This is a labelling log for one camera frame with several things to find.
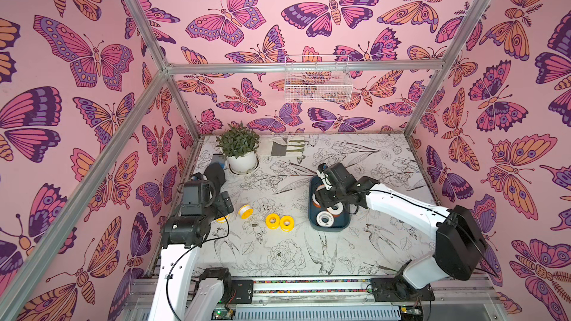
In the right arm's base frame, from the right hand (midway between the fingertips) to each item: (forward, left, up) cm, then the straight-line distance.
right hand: (319, 196), depth 85 cm
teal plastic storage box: (-6, -9, -9) cm, 14 cm away
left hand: (-7, +35, +10) cm, 37 cm away
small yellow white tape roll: (-4, +29, -6) cm, 30 cm away
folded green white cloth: (+35, +11, -10) cm, 38 cm away
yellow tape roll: (-6, +18, -10) cm, 22 cm away
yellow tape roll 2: (-7, +12, -9) cm, 17 cm away
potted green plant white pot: (+18, +33, +9) cm, 38 cm away
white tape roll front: (-5, -3, -8) cm, 10 cm away
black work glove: (+16, +47, -8) cm, 50 cm away
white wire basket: (+51, -2, +15) cm, 53 cm away
